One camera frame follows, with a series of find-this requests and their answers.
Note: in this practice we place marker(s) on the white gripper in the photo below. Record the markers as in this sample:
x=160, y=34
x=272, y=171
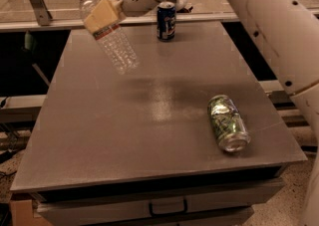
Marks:
x=106, y=12

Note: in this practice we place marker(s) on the clear plastic water bottle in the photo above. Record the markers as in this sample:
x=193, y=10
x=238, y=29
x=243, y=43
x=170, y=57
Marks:
x=114, y=42

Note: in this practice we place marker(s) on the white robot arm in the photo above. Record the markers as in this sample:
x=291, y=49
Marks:
x=284, y=31

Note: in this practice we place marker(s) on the blue soda can upright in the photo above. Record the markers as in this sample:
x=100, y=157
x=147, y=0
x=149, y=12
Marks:
x=166, y=20

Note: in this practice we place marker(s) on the green soda can lying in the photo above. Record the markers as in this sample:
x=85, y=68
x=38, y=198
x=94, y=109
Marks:
x=228, y=127

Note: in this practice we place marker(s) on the grey table drawer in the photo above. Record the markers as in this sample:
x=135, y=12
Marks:
x=216, y=205

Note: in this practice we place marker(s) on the left metal bracket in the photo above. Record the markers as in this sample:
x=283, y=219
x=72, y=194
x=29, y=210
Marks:
x=42, y=14

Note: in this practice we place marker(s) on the metal rail behind table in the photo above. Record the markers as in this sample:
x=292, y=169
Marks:
x=149, y=19

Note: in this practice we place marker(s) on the black drawer handle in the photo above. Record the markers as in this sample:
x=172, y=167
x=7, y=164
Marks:
x=168, y=207

